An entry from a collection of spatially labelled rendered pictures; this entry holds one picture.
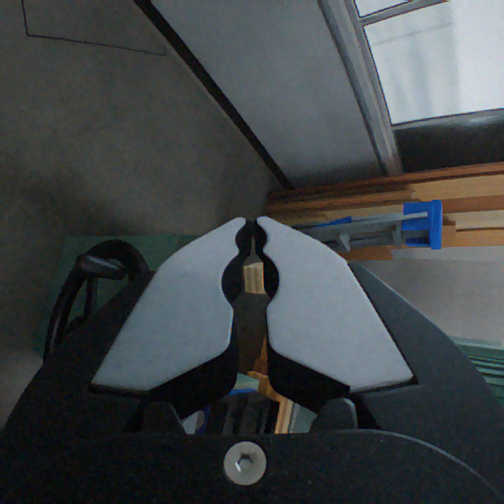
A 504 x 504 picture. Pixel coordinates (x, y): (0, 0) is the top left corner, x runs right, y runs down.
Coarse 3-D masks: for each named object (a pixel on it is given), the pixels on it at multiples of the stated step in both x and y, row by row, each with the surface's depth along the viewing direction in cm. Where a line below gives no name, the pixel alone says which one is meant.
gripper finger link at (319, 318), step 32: (256, 224) 11; (288, 256) 9; (320, 256) 9; (288, 288) 7; (320, 288) 7; (352, 288) 7; (288, 320) 6; (320, 320) 6; (352, 320) 6; (288, 352) 6; (320, 352) 6; (352, 352) 6; (384, 352) 6; (288, 384) 6; (320, 384) 5; (352, 384) 5; (384, 384) 5
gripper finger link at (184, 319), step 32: (224, 224) 11; (192, 256) 9; (224, 256) 9; (160, 288) 8; (192, 288) 8; (224, 288) 8; (128, 320) 7; (160, 320) 7; (192, 320) 7; (224, 320) 7; (128, 352) 6; (160, 352) 6; (192, 352) 6; (224, 352) 6; (96, 384) 5; (128, 384) 5; (160, 384) 5; (192, 384) 6; (224, 384) 6; (192, 416) 7
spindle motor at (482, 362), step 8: (464, 352) 38; (472, 360) 36; (480, 360) 35; (488, 360) 35; (496, 360) 34; (480, 368) 34; (488, 368) 34; (496, 368) 33; (488, 376) 32; (496, 376) 32; (488, 384) 31; (496, 384) 31; (496, 392) 30
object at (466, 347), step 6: (456, 342) 54; (462, 342) 54; (462, 348) 53; (468, 348) 52; (474, 348) 52; (480, 348) 51; (486, 348) 51; (492, 348) 50; (498, 348) 49; (486, 354) 50; (492, 354) 50; (498, 354) 49
